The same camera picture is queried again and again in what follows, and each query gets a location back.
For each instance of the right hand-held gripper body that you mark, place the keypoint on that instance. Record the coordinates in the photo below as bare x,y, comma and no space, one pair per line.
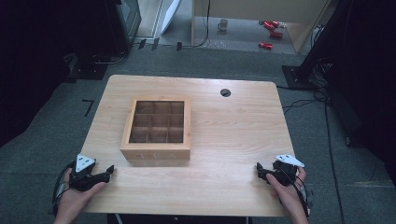
285,172

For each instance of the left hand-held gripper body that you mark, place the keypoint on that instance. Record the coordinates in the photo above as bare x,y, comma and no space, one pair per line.
81,180

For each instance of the wooden compartment tea box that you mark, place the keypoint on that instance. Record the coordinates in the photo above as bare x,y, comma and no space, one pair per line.
155,152

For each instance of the person's left hand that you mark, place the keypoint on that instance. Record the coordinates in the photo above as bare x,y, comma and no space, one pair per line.
73,200

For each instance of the person's right hand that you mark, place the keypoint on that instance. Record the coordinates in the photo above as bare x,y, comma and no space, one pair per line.
289,197

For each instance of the red can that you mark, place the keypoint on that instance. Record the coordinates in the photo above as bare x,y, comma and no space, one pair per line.
276,34
265,45
275,23
268,25

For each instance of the dark curtain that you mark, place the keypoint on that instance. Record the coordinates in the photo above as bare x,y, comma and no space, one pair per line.
367,77
34,62

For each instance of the black floor tape strip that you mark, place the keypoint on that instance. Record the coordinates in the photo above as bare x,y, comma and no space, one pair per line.
179,46
155,44
141,44

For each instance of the grey mug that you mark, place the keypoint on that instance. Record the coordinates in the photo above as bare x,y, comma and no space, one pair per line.
222,25

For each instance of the white board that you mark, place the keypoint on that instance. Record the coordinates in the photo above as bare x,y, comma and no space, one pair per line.
170,14

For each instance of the black table frame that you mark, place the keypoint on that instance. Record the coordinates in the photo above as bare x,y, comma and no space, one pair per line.
177,219

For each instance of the black stand base plate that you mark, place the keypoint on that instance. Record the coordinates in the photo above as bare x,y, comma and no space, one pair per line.
295,77
88,70

